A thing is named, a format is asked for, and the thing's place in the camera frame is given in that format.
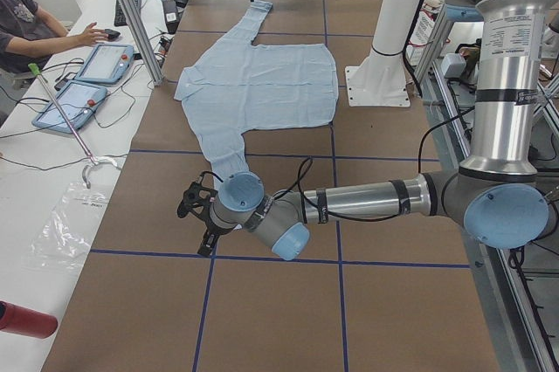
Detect light blue shirt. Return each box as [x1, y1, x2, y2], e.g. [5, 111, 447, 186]
[174, 1, 338, 177]

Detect black keyboard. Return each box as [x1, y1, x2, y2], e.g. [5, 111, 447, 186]
[114, 0, 143, 27]

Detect black computer mouse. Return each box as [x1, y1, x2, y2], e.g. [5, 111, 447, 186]
[104, 29, 121, 41]

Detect clear plastic bag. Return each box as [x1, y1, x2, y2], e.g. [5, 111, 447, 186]
[24, 182, 113, 275]

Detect upper blue teach pendant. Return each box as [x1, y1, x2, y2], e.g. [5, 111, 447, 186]
[74, 43, 135, 85]

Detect blue teach pendant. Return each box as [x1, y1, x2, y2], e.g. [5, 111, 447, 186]
[31, 80, 108, 134]
[74, 43, 135, 85]

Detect lower blue teach pendant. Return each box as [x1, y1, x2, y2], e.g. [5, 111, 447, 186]
[31, 80, 108, 134]

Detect red cylinder bottle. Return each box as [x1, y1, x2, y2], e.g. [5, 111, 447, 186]
[1, 301, 58, 339]

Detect seated person grey shirt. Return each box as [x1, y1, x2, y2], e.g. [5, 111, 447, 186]
[1, 0, 108, 73]

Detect metal reacher stick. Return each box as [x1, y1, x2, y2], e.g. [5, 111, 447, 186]
[29, 63, 120, 189]

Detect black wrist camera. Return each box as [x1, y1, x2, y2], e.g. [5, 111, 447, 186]
[176, 170, 221, 222]

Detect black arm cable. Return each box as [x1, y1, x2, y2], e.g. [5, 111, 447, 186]
[287, 105, 477, 223]

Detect aluminium frame post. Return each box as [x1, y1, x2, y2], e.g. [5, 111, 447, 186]
[119, 0, 163, 86]

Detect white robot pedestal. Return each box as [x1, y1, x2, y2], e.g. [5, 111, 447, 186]
[345, 0, 422, 107]

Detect aluminium frame rack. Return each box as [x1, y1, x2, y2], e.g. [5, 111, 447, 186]
[410, 0, 559, 372]

